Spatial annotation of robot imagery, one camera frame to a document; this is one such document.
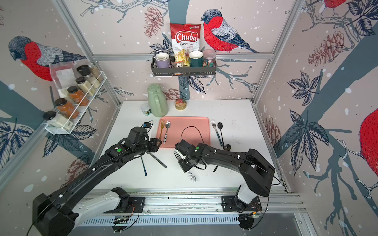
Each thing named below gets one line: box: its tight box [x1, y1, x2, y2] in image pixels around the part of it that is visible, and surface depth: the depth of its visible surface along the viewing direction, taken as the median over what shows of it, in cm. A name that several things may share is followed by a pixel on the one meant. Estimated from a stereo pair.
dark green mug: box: [189, 50, 209, 68], surface depth 85 cm
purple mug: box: [155, 52, 170, 69], surface depth 84 cm
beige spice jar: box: [75, 76, 96, 97], surface depth 78 cm
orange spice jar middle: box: [66, 85, 90, 107], surface depth 73 cm
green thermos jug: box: [147, 83, 169, 118], surface depth 99 cm
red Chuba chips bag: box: [169, 22, 202, 56], surface depth 81 cm
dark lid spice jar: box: [76, 64, 101, 89], surface depth 82 cm
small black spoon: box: [217, 121, 225, 150], surface depth 106 cm
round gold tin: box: [174, 98, 188, 111], surface depth 120 cm
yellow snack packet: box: [174, 48, 191, 67], surface depth 87 cm
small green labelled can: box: [141, 103, 153, 117], surface depth 113 cm
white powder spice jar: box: [42, 110, 74, 130], surface depth 62 cm
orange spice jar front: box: [54, 97, 81, 119], surface depth 68 cm
